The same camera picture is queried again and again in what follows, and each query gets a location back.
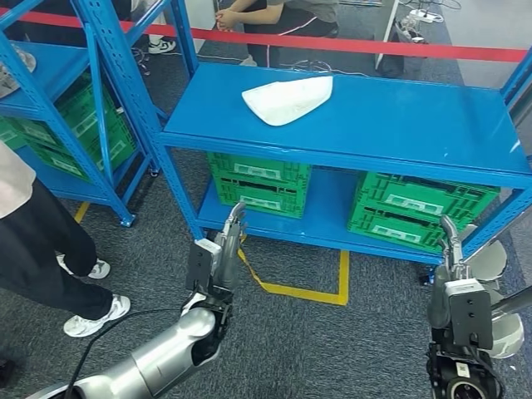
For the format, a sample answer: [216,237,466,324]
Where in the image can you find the white panel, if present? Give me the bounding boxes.
[374,0,401,70]

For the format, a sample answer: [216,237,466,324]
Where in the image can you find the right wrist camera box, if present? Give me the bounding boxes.
[444,278,494,351]

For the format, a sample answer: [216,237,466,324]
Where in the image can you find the silver wheel cover part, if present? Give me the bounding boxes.
[0,43,37,101]

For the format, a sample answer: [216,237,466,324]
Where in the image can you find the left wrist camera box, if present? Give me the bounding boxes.
[186,238,222,296]

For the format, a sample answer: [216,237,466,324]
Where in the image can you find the person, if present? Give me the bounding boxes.
[215,0,340,68]
[0,140,131,338]
[131,0,177,55]

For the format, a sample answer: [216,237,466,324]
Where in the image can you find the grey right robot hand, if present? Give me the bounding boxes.
[428,215,471,332]

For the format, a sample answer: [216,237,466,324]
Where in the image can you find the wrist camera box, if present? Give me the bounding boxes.
[186,238,222,296]
[444,278,494,351]

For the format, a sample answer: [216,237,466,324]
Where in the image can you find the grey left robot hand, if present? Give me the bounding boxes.
[213,202,248,293]

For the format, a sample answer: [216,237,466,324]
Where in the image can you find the blue metal shelf rack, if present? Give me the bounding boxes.
[70,0,532,277]
[0,0,138,228]

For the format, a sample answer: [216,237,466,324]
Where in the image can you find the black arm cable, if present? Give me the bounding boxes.
[62,308,184,399]

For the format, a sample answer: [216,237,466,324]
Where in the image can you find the shiny silver metal object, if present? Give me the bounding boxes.
[457,223,532,360]

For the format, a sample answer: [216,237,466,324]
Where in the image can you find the black chrome stool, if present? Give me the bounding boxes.
[131,47,151,77]
[291,59,333,74]

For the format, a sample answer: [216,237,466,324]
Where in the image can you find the white plastic car part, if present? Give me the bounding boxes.
[241,76,334,128]

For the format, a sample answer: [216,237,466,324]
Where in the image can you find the green plastic crate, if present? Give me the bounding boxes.
[347,171,500,254]
[207,152,312,219]
[0,116,26,152]
[12,74,138,183]

